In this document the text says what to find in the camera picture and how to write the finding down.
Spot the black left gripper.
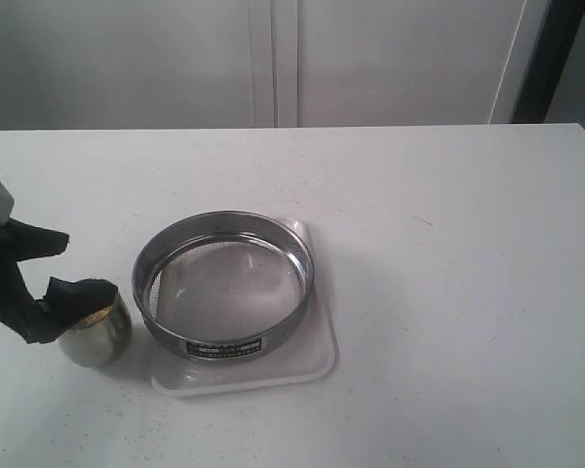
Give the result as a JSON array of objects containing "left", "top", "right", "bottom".
[{"left": 0, "top": 218, "right": 116, "bottom": 344}]

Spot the stainless steel cup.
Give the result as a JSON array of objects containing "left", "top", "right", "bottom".
[{"left": 58, "top": 288, "right": 133, "bottom": 369}]

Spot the pile of tan sand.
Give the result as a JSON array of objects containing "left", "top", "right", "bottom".
[{"left": 71, "top": 305, "right": 114, "bottom": 330}]

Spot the round steel sieve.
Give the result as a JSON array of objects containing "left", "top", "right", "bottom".
[{"left": 132, "top": 211, "right": 315, "bottom": 362}]

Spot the white cabinet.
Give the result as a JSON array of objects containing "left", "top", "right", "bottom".
[{"left": 0, "top": 1, "right": 548, "bottom": 130}]

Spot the white plastic tray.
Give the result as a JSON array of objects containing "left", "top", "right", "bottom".
[{"left": 150, "top": 218, "right": 336, "bottom": 398}]

